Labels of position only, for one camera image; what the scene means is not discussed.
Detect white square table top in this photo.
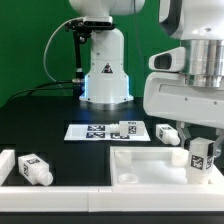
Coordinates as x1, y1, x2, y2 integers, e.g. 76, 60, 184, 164
109, 146, 224, 187

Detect black camera stand pole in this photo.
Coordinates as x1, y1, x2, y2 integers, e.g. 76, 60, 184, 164
73, 31, 84, 96

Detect black cables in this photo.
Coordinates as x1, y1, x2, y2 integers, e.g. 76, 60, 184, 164
7, 79, 83, 103

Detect white marker sheet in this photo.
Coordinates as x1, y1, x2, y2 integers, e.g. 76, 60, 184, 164
64, 124, 150, 141

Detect white camera cable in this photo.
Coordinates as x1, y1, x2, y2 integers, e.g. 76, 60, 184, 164
42, 18, 79, 98

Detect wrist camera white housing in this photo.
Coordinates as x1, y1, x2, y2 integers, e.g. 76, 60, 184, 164
148, 47, 186, 72

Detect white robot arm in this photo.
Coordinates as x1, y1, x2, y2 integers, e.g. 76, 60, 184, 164
69, 0, 224, 156

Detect white U-shaped fence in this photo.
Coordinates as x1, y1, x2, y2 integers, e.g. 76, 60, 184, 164
0, 149, 224, 213

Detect black camera on stand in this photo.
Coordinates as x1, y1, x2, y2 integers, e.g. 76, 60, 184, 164
65, 16, 115, 33

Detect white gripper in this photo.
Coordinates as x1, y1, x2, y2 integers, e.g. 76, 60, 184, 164
143, 72, 224, 158

